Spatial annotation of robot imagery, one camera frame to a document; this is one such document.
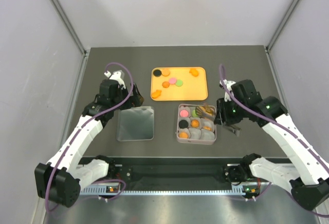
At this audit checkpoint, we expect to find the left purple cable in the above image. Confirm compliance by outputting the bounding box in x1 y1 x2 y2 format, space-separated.
45 62 134 212

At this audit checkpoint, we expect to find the black sandwich cookie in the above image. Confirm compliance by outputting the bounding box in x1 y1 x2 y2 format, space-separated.
178 120 189 129

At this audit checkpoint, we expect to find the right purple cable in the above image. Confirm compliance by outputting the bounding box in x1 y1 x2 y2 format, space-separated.
218 63 329 218

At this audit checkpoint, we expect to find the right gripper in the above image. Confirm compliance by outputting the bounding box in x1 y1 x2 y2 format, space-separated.
214 96 248 126

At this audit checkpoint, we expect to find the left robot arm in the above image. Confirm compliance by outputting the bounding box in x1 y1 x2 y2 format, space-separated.
34 79 143 212

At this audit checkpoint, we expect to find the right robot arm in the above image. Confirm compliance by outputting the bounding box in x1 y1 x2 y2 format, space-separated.
215 96 328 211

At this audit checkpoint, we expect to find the yellow tray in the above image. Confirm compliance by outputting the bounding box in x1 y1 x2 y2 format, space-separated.
150 67 208 101

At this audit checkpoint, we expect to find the black cookie at tray corner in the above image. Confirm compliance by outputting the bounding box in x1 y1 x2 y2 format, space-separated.
153 69 162 77

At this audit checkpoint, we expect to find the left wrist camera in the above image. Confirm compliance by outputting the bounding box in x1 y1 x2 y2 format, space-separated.
104 70 124 85

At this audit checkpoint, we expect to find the orange fish cookie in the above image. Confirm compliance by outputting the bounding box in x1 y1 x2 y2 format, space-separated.
189 68 199 77
151 90 161 99

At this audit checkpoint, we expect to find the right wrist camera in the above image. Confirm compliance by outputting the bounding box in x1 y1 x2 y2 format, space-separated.
220 80 262 106

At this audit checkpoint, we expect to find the orange fish cookie front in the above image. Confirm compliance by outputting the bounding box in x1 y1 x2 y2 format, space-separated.
151 90 161 99

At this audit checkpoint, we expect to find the orange round cookie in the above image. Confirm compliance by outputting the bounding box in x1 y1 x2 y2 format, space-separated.
161 69 170 77
196 106 206 113
178 132 189 139
207 109 215 116

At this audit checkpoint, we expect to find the silver tin lid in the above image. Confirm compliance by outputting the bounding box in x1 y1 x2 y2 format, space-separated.
116 106 155 142

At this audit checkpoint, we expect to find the orange swirl cookie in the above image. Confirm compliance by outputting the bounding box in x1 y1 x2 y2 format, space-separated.
191 119 200 128
162 81 170 88
203 126 212 131

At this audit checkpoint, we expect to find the pink sandwich cookie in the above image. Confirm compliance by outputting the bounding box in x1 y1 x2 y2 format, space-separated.
169 78 177 85
179 109 190 118

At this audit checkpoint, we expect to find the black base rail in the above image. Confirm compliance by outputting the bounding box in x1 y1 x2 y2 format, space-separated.
77 157 263 191

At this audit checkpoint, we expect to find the pink cookie tin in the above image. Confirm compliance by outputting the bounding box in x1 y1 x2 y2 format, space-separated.
176 104 217 145

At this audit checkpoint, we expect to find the purple cable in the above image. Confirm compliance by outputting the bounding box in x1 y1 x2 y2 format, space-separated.
45 62 134 212
218 63 329 218

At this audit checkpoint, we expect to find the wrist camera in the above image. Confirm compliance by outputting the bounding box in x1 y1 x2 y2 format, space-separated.
220 80 262 106
104 70 124 85

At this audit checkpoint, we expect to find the orange fish cookie back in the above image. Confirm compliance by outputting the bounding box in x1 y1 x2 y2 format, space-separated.
189 68 199 77

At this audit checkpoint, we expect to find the green sandwich cookie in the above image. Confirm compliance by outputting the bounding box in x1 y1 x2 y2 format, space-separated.
192 109 197 117
175 80 183 87

